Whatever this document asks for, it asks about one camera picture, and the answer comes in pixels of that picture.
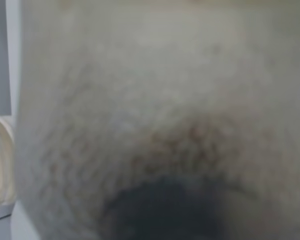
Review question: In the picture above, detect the clear plastic drink bottle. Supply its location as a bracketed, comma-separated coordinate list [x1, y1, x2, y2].
[15, 0, 300, 240]

